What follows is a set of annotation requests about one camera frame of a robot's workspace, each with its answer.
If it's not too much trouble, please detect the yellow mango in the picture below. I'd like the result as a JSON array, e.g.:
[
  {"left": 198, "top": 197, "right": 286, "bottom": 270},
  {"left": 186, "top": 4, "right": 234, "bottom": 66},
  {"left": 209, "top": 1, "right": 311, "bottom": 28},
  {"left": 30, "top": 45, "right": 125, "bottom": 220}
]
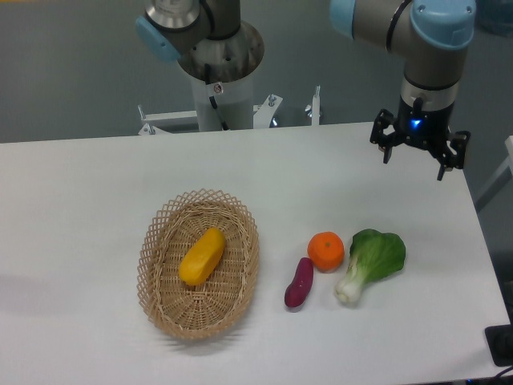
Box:
[{"left": 179, "top": 228, "right": 226, "bottom": 286}]

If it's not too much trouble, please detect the white frame at right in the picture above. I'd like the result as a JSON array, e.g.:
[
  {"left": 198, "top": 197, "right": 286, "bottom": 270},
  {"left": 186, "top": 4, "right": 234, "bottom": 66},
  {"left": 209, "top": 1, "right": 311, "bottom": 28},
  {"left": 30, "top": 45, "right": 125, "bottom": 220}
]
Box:
[{"left": 474, "top": 136, "right": 512, "bottom": 213}]

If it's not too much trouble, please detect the oval wicker basket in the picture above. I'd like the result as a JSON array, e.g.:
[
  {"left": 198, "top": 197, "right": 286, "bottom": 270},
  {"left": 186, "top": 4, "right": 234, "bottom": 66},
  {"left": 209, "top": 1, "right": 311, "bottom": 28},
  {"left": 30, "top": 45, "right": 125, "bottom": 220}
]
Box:
[{"left": 137, "top": 189, "right": 259, "bottom": 339}]

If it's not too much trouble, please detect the green bok choy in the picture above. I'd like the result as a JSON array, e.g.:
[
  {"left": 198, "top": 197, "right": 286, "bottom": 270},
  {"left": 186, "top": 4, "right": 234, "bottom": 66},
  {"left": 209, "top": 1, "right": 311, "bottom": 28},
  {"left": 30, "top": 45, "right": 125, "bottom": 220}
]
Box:
[{"left": 334, "top": 229, "right": 406, "bottom": 305}]

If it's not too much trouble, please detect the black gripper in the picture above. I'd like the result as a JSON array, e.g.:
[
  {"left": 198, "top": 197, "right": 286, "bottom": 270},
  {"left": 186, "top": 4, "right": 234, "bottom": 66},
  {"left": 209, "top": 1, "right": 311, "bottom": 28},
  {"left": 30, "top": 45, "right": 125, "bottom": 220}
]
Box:
[{"left": 370, "top": 85, "right": 471, "bottom": 181}]

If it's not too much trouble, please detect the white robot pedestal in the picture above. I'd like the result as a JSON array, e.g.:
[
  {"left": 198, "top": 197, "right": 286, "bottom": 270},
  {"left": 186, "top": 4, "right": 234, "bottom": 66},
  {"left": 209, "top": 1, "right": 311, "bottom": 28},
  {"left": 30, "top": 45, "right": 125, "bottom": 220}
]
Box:
[{"left": 136, "top": 19, "right": 322, "bottom": 136}]

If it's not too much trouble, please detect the purple sweet potato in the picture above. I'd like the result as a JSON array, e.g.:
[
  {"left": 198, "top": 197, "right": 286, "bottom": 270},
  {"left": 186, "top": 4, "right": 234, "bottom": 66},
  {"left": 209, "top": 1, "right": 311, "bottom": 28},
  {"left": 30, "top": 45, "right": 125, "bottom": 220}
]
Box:
[{"left": 284, "top": 257, "right": 313, "bottom": 309}]

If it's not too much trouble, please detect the orange tangerine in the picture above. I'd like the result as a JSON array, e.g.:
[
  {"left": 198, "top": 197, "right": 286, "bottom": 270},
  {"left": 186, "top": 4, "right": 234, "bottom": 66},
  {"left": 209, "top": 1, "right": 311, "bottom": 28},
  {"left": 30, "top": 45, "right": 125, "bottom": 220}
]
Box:
[{"left": 307, "top": 232, "right": 345, "bottom": 272}]

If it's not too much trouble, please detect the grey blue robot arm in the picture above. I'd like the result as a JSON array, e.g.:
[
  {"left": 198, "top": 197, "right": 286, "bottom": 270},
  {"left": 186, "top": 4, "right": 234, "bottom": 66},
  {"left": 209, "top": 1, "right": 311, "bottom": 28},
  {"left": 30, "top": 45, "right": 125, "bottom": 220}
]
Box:
[{"left": 135, "top": 1, "right": 476, "bottom": 172}]

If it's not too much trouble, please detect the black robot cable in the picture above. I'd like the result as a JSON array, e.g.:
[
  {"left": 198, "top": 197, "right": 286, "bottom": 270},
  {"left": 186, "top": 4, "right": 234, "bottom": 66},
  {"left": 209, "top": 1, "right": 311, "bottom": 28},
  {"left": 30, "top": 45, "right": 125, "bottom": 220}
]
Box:
[{"left": 204, "top": 63, "right": 230, "bottom": 132}]

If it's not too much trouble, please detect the black device at edge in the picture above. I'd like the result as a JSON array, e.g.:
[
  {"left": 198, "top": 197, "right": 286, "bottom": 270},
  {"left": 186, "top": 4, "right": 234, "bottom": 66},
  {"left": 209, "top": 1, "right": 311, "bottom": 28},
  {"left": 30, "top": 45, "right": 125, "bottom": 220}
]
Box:
[{"left": 484, "top": 324, "right": 512, "bottom": 367}]

